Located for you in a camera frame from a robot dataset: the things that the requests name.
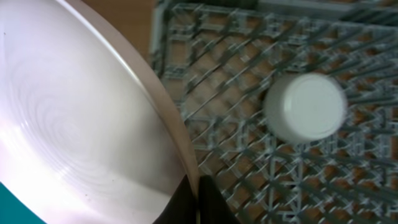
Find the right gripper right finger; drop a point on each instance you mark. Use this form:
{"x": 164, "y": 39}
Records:
{"x": 212, "y": 206}

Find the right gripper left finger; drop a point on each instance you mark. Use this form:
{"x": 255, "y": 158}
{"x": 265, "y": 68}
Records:
{"x": 181, "y": 208}

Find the large white plate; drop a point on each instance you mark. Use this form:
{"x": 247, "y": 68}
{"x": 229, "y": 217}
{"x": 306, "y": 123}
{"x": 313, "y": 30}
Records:
{"x": 88, "y": 132}

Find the small grey bowl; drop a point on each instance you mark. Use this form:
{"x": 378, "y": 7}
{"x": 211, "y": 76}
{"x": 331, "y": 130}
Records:
{"x": 305, "y": 107}

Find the grey dishwasher rack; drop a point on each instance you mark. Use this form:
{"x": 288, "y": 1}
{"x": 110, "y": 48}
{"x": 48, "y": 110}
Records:
{"x": 218, "y": 59}

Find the teal serving tray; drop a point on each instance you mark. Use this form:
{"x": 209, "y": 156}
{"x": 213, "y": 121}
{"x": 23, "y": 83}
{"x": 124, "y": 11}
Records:
{"x": 13, "y": 211}

